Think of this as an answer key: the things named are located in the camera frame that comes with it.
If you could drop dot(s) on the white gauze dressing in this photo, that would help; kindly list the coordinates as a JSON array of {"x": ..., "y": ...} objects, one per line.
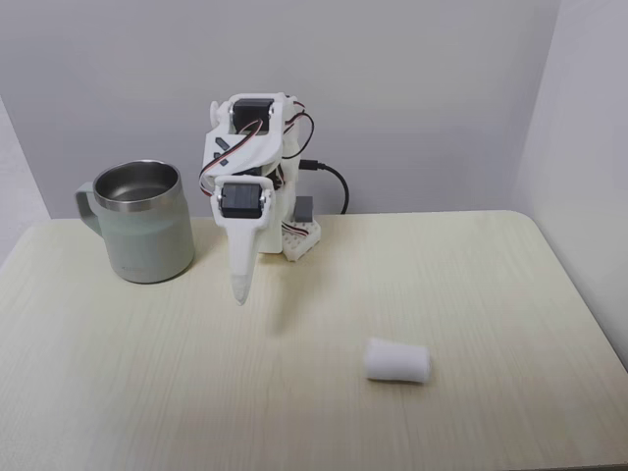
[{"x": 397, "y": 360}]

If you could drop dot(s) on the grey clamp block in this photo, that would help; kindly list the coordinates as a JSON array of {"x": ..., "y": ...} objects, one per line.
[{"x": 305, "y": 208}]

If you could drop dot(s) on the grey-green steel mug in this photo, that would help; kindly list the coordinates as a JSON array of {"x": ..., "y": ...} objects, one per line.
[{"x": 147, "y": 235}]

